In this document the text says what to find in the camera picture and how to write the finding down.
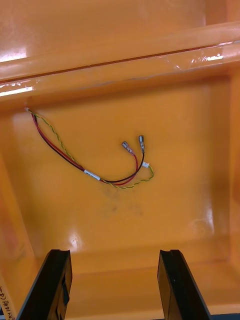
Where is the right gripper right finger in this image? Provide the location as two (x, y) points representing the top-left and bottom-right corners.
(157, 249), (212, 320)

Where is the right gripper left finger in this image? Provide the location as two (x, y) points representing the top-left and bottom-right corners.
(16, 249), (73, 320)

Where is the yellow-orange plastic bin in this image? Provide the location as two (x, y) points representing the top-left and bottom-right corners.
(0, 0), (240, 82)
(0, 41), (240, 320)

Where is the clear adhesive tape strip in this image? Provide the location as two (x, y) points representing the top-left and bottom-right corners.
(172, 45), (225, 70)
(0, 79), (39, 98)

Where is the red black green-yellow wire harness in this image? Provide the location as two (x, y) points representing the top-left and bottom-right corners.
(24, 106), (155, 190)

